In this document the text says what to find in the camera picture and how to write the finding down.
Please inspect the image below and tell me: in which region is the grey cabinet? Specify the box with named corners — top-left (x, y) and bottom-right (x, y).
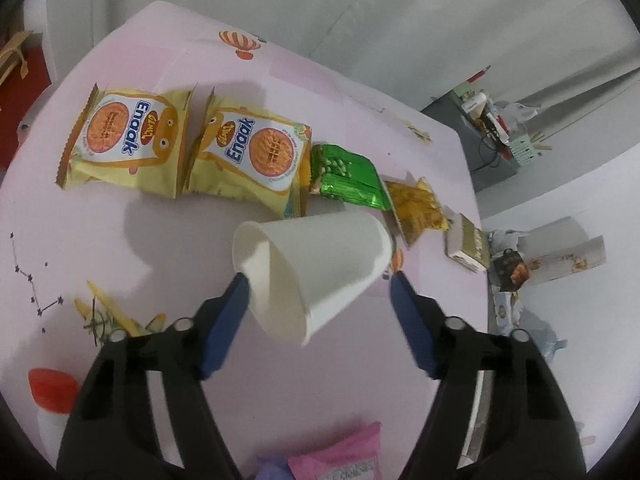
top-left (420, 87), bottom-right (518, 193)

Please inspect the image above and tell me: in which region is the yellow noodle snack packet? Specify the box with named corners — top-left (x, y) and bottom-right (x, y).
top-left (54, 84), bottom-right (196, 200)
top-left (182, 87), bottom-right (313, 218)

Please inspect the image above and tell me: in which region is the white paper cup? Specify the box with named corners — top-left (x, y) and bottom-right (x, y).
top-left (232, 210), bottom-right (393, 348)

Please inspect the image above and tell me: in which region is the white bottle with red cap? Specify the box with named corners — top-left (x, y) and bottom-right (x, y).
top-left (27, 367), bottom-right (81, 461)

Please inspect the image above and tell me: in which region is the green foil snack packet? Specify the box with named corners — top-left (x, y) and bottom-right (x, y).
top-left (309, 143), bottom-right (393, 211)

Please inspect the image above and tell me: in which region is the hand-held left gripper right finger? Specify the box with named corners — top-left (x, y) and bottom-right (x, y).
top-left (390, 270), bottom-right (587, 480)

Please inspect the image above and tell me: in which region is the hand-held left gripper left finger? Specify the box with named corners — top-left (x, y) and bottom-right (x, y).
top-left (56, 272), bottom-right (251, 480)

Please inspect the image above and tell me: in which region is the mint green box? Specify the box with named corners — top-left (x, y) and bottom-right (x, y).
top-left (507, 130), bottom-right (546, 166)

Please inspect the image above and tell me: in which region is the red paper bag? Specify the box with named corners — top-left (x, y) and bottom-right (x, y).
top-left (0, 30), bottom-right (53, 171)

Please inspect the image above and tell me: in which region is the small white and gold box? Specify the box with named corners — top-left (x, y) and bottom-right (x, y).
top-left (445, 213), bottom-right (491, 273)

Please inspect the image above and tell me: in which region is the pink printed tablecloth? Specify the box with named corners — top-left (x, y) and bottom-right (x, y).
top-left (0, 0), bottom-right (493, 480)

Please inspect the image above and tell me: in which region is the clear packet of yellow snacks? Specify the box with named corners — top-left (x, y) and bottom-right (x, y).
top-left (382, 176), bottom-right (448, 247)

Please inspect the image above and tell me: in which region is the pink snack packet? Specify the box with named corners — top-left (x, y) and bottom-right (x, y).
top-left (287, 422), bottom-right (383, 480)

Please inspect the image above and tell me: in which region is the dark bag with pastry print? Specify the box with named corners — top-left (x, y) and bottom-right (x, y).
top-left (492, 249), bottom-right (530, 292)

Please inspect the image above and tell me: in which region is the blue snack packet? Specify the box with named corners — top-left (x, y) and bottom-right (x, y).
top-left (255, 452), bottom-right (296, 480)

